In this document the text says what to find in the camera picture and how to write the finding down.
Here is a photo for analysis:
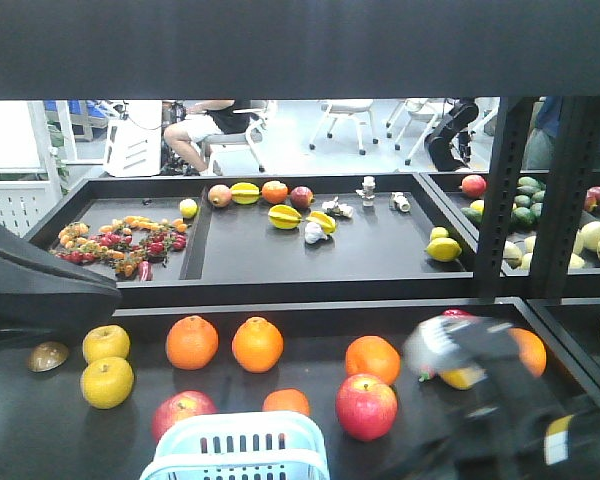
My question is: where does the red chili pepper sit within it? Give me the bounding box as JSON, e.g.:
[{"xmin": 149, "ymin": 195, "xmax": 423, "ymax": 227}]
[{"xmin": 418, "ymin": 369, "xmax": 436, "ymax": 383}]

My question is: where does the seated person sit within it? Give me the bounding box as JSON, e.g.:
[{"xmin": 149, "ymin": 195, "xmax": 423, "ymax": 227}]
[{"xmin": 163, "ymin": 99, "xmax": 251, "ymax": 176}]

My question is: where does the small orange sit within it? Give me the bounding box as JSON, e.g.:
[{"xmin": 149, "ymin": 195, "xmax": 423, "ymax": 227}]
[{"xmin": 262, "ymin": 388, "xmax": 311, "ymax": 416}]

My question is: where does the red bell pepper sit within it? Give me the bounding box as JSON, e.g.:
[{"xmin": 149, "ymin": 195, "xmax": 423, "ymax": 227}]
[{"xmin": 442, "ymin": 309, "xmax": 474, "ymax": 318}]

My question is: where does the white garlic bulb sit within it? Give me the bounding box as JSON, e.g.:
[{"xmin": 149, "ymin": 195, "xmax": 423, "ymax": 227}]
[{"xmin": 304, "ymin": 221, "xmax": 328, "ymax": 245}]

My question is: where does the orange near tray edge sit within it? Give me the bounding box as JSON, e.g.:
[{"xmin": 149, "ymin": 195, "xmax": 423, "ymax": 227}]
[{"xmin": 509, "ymin": 327, "xmax": 547, "ymax": 378}]

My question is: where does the knobbed orange left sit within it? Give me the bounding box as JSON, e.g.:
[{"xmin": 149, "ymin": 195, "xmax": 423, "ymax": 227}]
[{"xmin": 165, "ymin": 315, "xmax": 219, "ymax": 370}]

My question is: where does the yellow orange citrus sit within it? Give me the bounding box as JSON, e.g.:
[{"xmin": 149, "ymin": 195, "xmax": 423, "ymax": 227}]
[{"xmin": 439, "ymin": 367, "xmax": 485, "ymax": 391}]

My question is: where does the yellow star fruit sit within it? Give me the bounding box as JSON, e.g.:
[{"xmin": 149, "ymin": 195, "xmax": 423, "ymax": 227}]
[{"xmin": 268, "ymin": 204, "xmax": 302, "ymax": 230}]

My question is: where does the white office chair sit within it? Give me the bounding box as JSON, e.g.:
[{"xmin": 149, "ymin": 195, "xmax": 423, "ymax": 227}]
[{"xmin": 308, "ymin": 99, "xmax": 379, "ymax": 156}]

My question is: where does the pink red apple middle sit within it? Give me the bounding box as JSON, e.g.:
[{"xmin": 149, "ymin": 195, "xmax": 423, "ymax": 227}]
[{"xmin": 335, "ymin": 374, "xmax": 398, "ymax": 442}]

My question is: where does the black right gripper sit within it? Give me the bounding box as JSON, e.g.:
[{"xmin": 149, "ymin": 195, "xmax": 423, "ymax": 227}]
[{"xmin": 403, "ymin": 315, "xmax": 535, "ymax": 395}]

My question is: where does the brown mushroom cap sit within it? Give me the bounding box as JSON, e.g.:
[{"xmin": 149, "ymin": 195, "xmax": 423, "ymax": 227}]
[{"xmin": 27, "ymin": 341, "xmax": 70, "ymax": 373}]

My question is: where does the knobbed orange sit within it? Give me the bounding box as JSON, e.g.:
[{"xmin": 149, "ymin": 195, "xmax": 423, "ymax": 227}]
[
  {"xmin": 165, "ymin": 315, "xmax": 219, "ymax": 370},
  {"xmin": 231, "ymin": 316, "xmax": 284, "ymax": 373}
]

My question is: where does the yellow lemon front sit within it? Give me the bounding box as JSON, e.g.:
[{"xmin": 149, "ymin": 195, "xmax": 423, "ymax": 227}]
[{"xmin": 425, "ymin": 237, "xmax": 463, "ymax": 262}]

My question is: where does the yellow pear lower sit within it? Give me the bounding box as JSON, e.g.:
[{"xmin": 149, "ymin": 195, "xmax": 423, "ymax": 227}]
[{"xmin": 80, "ymin": 357, "xmax": 135, "ymax": 409}]

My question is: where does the yellow pear upper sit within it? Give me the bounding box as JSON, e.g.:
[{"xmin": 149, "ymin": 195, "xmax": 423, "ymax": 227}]
[{"xmin": 82, "ymin": 325, "xmax": 131, "ymax": 364}]

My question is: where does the orange beside middle apple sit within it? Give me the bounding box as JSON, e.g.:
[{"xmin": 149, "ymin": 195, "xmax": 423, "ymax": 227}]
[{"xmin": 345, "ymin": 335, "xmax": 401, "ymax": 385}]

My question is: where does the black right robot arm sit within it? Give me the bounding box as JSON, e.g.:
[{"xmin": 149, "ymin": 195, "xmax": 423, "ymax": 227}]
[{"xmin": 382, "ymin": 315, "xmax": 600, "ymax": 479}]

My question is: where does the pink red apple left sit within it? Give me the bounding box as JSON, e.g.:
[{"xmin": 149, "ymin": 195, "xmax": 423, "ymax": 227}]
[{"xmin": 151, "ymin": 390, "xmax": 218, "ymax": 442}]

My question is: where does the light blue plastic basket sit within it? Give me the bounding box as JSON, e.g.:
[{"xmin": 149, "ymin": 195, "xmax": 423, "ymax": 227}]
[{"xmin": 140, "ymin": 411, "xmax": 330, "ymax": 479}]

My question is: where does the pink red apple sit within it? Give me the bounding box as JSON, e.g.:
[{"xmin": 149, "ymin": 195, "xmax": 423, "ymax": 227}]
[
  {"xmin": 151, "ymin": 390, "xmax": 218, "ymax": 442},
  {"xmin": 335, "ymin": 374, "xmax": 398, "ymax": 442}
]

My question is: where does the green potted plant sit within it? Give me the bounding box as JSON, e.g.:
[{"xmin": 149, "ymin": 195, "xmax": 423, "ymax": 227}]
[{"xmin": 47, "ymin": 121, "xmax": 69, "ymax": 195}]

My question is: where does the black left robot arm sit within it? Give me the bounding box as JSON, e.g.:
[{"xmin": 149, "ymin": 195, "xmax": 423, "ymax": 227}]
[{"xmin": 0, "ymin": 224, "xmax": 122, "ymax": 343}]

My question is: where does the yellow pear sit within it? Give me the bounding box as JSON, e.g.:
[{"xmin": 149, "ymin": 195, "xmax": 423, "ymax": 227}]
[
  {"xmin": 80, "ymin": 357, "xmax": 135, "ymax": 409},
  {"xmin": 82, "ymin": 325, "xmax": 131, "ymax": 364}
]

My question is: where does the pile of small tomatoes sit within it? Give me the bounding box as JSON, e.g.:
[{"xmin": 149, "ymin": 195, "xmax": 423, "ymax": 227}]
[{"xmin": 49, "ymin": 215, "xmax": 189, "ymax": 282}]

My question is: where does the knobbed orange right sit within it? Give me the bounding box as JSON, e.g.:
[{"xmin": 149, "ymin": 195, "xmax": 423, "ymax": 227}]
[{"xmin": 231, "ymin": 316, "xmax": 284, "ymax": 373}]

